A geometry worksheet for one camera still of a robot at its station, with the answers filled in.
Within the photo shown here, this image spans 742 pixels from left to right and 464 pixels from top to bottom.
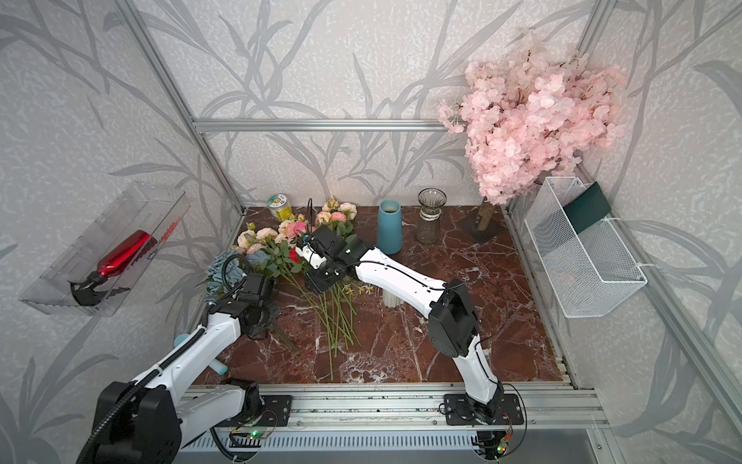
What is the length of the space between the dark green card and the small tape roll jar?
97 cm

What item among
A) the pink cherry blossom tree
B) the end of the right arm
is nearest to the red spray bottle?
the end of the right arm

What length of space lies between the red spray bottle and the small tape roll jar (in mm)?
479

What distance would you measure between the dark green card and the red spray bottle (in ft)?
3.34

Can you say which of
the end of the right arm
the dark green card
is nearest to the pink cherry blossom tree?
the dark green card

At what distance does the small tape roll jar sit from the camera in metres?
1.14

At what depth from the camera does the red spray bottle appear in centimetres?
59

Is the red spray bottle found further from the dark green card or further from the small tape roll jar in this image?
the dark green card

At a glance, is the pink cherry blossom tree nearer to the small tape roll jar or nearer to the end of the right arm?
the end of the right arm

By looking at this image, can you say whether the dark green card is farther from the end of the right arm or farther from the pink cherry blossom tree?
the end of the right arm

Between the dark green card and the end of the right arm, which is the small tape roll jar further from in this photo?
the dark green card
